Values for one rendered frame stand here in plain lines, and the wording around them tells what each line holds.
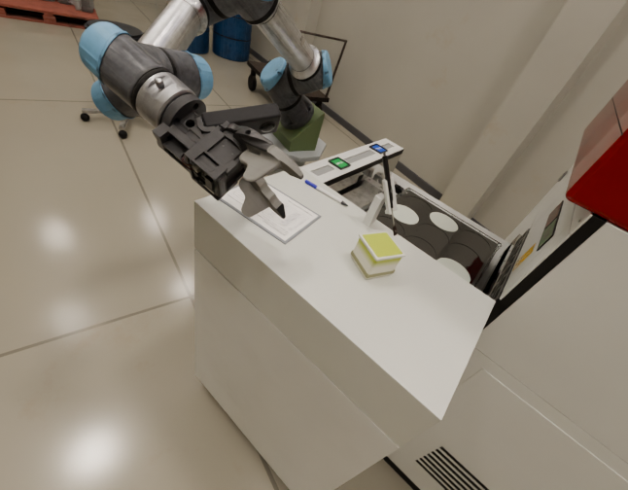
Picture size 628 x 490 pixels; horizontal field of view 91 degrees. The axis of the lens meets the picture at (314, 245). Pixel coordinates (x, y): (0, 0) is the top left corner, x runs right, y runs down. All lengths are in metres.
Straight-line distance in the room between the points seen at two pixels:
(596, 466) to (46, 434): 1.62
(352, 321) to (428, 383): 0.16
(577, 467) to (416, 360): 0.58
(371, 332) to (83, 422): 1.21
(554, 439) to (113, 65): 1.14
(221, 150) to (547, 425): 0.93
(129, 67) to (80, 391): 1.30
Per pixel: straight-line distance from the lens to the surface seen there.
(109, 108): 0.72
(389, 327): 0.60
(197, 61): 0.63
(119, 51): 0.54
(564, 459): 1.08
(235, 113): 0.49
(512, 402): 0.99
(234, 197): 0.75
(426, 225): 1.05
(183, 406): 1.49
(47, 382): 1.65
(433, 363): 0.61
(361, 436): 0.74
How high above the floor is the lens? 1.41
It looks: 41 degrees down
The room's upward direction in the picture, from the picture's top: 19 degrees clockwise
